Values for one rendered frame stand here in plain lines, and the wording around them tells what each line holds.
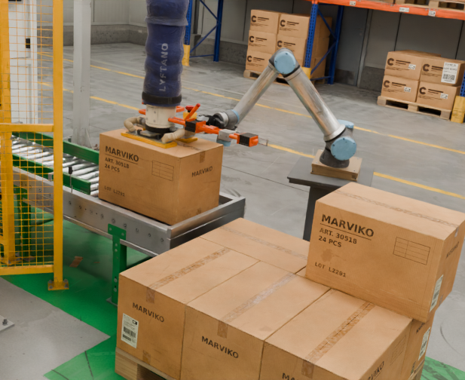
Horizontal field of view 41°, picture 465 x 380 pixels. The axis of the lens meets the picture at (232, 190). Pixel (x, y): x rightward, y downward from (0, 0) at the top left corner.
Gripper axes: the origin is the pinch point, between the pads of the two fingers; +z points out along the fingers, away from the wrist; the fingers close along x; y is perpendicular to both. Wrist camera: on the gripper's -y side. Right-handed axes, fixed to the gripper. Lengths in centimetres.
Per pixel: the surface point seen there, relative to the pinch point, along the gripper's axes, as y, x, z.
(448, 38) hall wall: 120, 2, -845
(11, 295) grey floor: 76, -108, 68
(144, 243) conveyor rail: 5, -61, 35
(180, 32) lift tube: 17, 48, 0
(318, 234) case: -90, -30, 20
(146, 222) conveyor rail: 4, -49, 35
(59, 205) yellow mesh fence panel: 63, -54, 44
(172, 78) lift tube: 17.9, 23.5, 3.5
